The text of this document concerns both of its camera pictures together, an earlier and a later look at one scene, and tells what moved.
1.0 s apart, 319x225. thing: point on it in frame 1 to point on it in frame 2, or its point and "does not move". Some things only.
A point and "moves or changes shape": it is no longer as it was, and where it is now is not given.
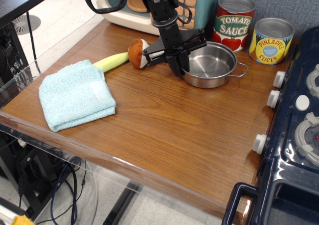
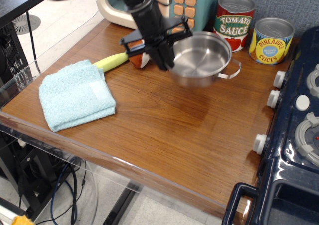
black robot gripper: [174, 44] to [155, 31]
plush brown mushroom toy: [135, 55] does not move
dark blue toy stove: [286, 192] does not move
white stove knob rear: [279, 79] does not move
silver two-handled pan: [211, 65] moves or changes shape
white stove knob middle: [273, 98] does not move
